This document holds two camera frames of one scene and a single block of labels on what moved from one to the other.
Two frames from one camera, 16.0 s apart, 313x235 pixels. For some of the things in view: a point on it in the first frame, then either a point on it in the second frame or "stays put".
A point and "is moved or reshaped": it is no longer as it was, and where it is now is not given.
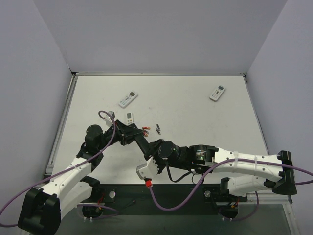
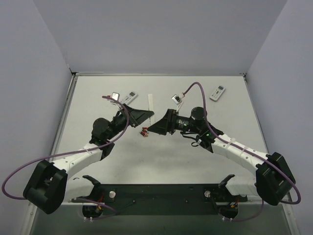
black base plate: (137, 199) stays put
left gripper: (122, 133) → (129, 115)
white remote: (130, 97) stays put
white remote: (129, 118) is moved or reshaped
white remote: (217, 93) stays put
